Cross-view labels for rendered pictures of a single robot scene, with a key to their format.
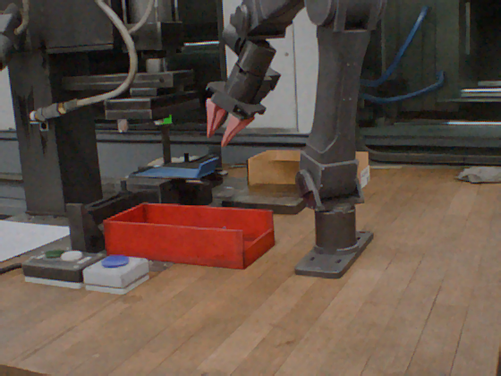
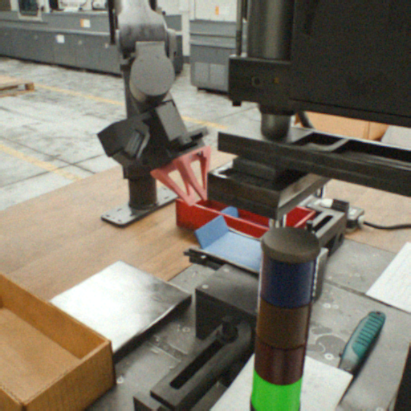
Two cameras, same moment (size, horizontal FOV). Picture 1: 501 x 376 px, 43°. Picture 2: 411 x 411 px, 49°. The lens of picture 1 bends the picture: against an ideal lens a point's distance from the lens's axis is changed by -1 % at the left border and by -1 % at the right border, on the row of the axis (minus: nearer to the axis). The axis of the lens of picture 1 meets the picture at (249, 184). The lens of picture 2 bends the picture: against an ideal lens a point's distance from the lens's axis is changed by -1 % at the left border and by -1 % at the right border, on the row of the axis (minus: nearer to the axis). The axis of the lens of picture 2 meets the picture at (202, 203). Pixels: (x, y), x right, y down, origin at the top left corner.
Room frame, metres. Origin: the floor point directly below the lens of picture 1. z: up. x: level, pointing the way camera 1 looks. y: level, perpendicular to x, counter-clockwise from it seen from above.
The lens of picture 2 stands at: (1.80, 0.19, 1.34)
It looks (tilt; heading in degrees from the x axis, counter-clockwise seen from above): 25 degrees down; 192
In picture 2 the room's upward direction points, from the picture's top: straight up
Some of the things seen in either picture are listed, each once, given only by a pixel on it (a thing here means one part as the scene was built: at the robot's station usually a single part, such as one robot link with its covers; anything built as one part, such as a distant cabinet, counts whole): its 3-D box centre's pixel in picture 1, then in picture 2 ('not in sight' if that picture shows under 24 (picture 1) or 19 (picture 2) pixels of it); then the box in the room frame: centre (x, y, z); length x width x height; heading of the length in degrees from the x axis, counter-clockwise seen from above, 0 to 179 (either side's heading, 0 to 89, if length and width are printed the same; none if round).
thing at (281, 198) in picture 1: (274, 197); (115, 306); (1.28, -0.05, 0.91); 0.17 x 0.16 x 0.02; 155
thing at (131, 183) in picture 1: (165, 175); (266, 270); (1.24, 0.17, 0.98); 0.20 x 0.10 x 0.01; 155
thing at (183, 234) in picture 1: (189, 233); (242, 218); (0.99, 0.10, 0.93); 0.25 x 0.12 x 0.06; 65
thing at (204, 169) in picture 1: (176, 166); (249, 246); (1.21, 0.14, 1.00); 0.15 x 0.07 x 0.03; 65
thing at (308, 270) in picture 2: not in sight; (288, 269); (1.53, 0.20, 1.17); 0.04 x 0.04 x 0.03
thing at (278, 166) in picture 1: (308, 172); (10, 349); (1.42, -0.14, 0.93); 0.25 x 0.13 x 0.08; 65
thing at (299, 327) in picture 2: not in sight; (283, 311); (1.53, 0.20, 1.14); 0.04 x 0.04 x 0.03
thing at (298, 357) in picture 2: not in sight; (280, 349); (1.53, 0.20, 1.10); 0.04 x 0.04 x 0.03
